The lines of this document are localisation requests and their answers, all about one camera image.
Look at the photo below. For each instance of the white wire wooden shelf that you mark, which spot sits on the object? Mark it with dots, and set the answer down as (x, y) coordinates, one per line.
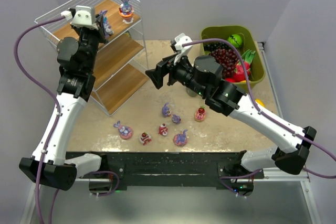
(120, 63)

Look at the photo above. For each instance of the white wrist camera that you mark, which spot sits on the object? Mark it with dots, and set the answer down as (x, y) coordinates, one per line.
(180, 46)
(84, 16)

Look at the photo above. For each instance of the purple bunny with tube toy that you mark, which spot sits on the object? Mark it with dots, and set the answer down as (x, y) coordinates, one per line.
(107, 29)

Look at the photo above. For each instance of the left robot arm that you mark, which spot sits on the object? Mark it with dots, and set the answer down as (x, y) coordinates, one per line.
(76, 57)

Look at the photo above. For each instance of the small purple bunny strawberry toy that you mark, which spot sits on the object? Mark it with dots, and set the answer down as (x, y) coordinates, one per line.
(176, 119)

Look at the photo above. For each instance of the spray bottle white cap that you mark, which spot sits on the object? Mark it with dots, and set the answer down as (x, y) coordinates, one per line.
(191, 93)

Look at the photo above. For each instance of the dark red grape bunch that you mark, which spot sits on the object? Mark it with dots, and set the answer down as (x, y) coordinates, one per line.
(227, 59)

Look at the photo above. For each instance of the dark blue grape bunch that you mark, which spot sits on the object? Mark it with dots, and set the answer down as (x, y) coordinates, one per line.
(212, 46)

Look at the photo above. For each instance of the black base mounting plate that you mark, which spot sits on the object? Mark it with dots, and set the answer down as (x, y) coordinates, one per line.
(184, 169)

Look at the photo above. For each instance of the purple bunny pink donut toy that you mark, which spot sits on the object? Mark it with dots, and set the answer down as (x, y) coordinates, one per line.
(180, 139)

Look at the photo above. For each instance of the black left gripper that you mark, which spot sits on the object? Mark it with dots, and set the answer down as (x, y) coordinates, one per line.
(98, 24)

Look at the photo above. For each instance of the yellow mango toy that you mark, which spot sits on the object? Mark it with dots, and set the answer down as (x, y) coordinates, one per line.
(260, 102)

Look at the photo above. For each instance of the pink bear cake slice toy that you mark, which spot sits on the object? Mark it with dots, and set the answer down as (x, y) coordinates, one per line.
(145, 138)

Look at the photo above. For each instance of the red apple toy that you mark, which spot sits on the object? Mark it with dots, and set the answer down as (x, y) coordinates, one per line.
(230, 80)

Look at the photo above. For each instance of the green round melon toy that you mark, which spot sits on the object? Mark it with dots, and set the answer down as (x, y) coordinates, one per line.
(236, 40)

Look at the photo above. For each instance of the pink bear donut strawberry toy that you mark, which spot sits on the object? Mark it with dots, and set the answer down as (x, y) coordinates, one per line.
(200, 114)

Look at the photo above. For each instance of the pink dragon fruit toy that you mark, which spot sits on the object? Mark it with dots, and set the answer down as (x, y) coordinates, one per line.
(245, 67)

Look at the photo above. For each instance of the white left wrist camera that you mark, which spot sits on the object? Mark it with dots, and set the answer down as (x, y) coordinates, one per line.
(84, 16)

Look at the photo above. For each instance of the bunny on pink donut toy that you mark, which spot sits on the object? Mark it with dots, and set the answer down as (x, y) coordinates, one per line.
(125, 132)

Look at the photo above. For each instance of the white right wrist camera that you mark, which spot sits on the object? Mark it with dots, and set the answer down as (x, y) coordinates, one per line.
(180, 46)

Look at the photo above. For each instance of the green plastic fruit bin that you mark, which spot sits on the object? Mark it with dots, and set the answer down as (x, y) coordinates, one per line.
(223, 32)

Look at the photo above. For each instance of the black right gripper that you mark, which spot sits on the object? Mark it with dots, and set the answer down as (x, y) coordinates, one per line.
(168, 71)

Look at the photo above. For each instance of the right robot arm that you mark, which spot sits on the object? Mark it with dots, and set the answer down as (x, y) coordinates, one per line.
(204, 77)

